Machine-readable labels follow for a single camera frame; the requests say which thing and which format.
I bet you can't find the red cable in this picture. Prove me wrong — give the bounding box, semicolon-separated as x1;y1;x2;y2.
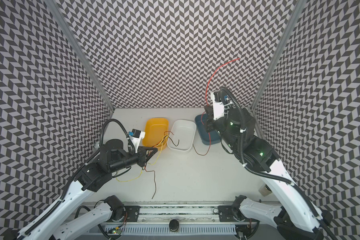
193;57;241;157
142;130;175;200

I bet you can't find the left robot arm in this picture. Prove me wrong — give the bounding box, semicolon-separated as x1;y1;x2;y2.
4;119;158;240

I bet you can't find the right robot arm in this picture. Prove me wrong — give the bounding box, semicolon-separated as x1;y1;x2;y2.
205;87;337;240

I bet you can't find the dark teal plastic tray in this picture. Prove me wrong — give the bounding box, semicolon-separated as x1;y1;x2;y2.
195;115;220;146

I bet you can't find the yellow plastic tray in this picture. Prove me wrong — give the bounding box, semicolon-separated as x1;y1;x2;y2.
143;118;169;150

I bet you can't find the white plastic tray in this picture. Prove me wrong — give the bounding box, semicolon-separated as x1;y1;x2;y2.
167;120;197;154

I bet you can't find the black round knob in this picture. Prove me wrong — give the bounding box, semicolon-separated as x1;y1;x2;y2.
169;219;180;232

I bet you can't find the small jar dark lid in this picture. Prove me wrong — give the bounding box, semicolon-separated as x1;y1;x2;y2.
259;184;273;197

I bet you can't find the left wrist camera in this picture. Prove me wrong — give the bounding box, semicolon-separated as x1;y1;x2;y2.
128;129;146;150

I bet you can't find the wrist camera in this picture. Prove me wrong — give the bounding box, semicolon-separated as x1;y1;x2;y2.
211;91;230;121
128;129;146;150

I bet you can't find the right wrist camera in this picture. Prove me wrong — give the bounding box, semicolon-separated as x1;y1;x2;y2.
211;91;230;121

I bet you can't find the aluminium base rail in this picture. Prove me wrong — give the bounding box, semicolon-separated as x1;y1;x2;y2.
56;201;289;238

